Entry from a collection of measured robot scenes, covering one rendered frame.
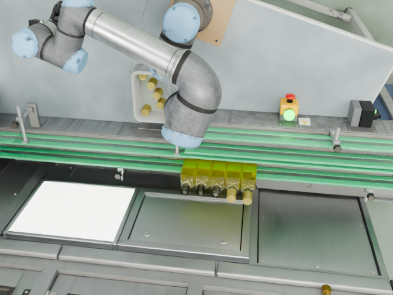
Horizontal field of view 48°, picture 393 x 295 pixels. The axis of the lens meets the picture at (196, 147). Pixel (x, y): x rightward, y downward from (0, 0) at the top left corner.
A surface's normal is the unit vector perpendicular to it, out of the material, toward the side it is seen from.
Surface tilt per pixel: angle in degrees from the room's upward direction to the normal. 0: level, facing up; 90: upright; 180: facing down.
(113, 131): 90
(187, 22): 11
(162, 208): 90
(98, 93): 0
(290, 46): 0
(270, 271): 90
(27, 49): 6
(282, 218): 90
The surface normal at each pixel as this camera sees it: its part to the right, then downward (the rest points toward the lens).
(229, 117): 0.00, -0.85
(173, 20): -0.13, 0.35
